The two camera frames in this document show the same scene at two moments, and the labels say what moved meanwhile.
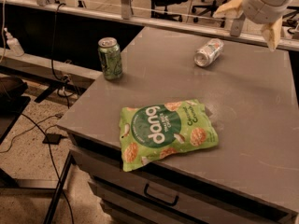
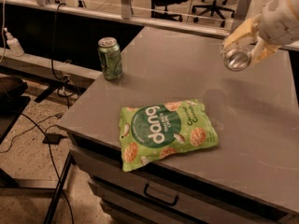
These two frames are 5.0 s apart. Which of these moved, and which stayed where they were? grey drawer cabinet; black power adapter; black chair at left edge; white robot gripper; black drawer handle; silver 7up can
Moved: white robot gripper; silver 7up can
Stayed: black power adapter; black chair at left edge; grey drawer cabinet; black drawer handle
